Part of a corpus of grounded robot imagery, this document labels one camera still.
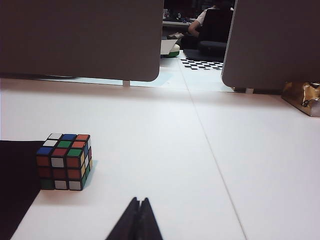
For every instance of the multicolour Rubik's cube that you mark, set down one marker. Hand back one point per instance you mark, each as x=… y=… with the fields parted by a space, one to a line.
x=65 y=162

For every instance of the narrow grey desk divider panel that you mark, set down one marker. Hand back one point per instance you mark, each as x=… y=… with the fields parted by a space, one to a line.
x=272 y=42

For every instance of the black office chair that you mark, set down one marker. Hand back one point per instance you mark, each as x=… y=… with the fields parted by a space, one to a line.
x=216 y=27

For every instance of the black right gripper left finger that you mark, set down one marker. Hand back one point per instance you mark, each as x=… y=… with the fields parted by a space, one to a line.
x=127 y=222

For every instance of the seated person in white shirt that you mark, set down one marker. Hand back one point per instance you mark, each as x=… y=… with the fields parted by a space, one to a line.
x=200 y=20

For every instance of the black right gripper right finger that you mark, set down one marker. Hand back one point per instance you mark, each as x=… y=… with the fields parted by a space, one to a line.
x=148 y=222

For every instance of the black mouse pad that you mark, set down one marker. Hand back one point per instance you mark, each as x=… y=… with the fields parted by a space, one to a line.
x=15 y=180

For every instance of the black white checkerboard sheet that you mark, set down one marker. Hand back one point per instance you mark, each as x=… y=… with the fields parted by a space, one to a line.
x=202 y=64

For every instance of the white and green bowl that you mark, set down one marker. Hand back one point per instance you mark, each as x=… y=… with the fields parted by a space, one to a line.
x=170 y=48

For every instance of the wide grey desk divider panel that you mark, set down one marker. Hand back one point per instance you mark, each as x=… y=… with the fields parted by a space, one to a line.
x=80 y=37

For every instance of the crumpled gold foil bag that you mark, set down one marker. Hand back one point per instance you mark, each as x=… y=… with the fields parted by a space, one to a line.
x=301 y=97

